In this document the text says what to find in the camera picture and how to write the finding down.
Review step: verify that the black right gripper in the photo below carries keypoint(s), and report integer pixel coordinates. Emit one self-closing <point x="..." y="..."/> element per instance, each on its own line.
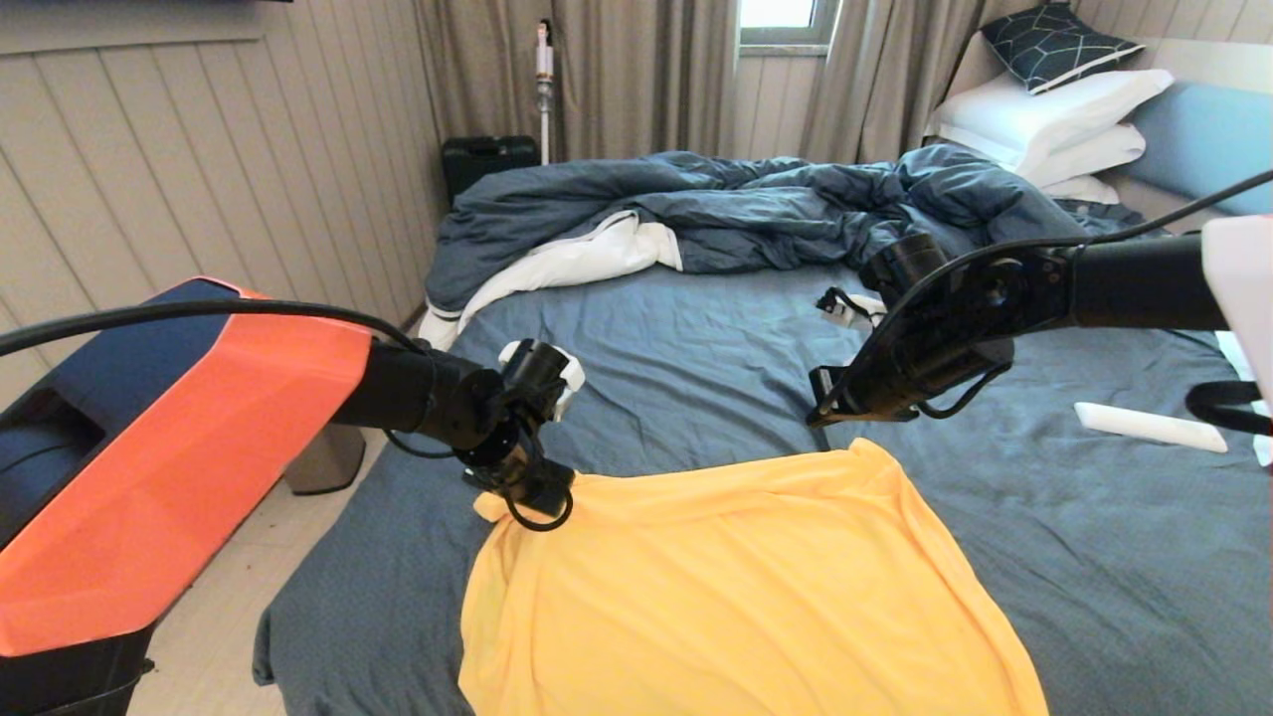
<point x="935" y="338"/>

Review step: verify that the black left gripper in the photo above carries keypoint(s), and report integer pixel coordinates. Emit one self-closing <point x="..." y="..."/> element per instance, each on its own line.
<point x="507" y="428"/>

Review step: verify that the yellow t-shirt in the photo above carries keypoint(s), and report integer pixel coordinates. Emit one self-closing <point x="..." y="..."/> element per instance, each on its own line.
<point x="746" y="597"/>

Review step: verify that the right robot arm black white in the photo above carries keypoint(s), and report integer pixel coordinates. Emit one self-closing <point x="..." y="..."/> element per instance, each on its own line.
<point x="1144" y="288"/>

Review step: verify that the white quilt with dark stripe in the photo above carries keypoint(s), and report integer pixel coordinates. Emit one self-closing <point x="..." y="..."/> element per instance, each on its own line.
<point x="567" y="264"/>

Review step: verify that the bronze trash bin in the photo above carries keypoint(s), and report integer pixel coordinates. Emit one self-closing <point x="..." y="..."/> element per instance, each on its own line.
<point x="328" y="462"/>

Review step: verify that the dark blue duvet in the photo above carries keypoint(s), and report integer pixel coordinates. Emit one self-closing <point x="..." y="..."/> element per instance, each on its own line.
<point x="746" y="209"/>

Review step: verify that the black hard case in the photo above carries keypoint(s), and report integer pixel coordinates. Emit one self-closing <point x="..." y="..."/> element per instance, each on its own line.
<point x="487" y="164"/>

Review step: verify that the flat white remote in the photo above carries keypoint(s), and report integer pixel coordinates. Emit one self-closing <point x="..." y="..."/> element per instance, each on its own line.
<point x="1144" y="428"/>

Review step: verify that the grey-beige curtain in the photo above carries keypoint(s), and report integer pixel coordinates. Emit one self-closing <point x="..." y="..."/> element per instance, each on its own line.
<point x="885" y="75"/>
<point x="636" y="75"/>

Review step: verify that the white pillow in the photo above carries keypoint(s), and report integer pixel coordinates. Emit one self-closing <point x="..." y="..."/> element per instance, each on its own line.
<point x="1086" y="191"/>
<point x="1039" y="114"/>
<point x="1094" y="156"/>
<point x="1248" y="373"/>

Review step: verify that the white stick vacuum cleaner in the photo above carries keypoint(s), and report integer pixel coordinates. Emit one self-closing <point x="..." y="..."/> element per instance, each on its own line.
<point x="544" y="65"/>

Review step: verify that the dark patterned cushion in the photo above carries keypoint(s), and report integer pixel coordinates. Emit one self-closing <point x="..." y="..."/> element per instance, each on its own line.
<point x="1059" y="47"/>

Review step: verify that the blue headboard cushion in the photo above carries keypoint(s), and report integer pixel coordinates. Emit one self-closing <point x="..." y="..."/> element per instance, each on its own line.
<point x="1213" y="149"/>

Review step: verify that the beige bed headboard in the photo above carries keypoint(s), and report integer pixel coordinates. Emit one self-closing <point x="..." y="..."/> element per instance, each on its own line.
<point x="1218" y="60"/>

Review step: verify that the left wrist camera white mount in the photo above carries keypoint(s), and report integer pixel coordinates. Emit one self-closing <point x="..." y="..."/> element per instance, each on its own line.
<point x="569" y="376"/>

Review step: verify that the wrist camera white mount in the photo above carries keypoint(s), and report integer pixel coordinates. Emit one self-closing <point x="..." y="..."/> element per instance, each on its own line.
<point x="569" y="376"/>
<point x="850" y="310"/>

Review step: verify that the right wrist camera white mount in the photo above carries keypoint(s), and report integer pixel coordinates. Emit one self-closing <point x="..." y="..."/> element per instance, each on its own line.
<point x="850" y="310"/>

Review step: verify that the window with grey frame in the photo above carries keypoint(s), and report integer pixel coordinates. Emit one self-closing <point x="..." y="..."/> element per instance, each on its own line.
<point x="781" y="15"/>

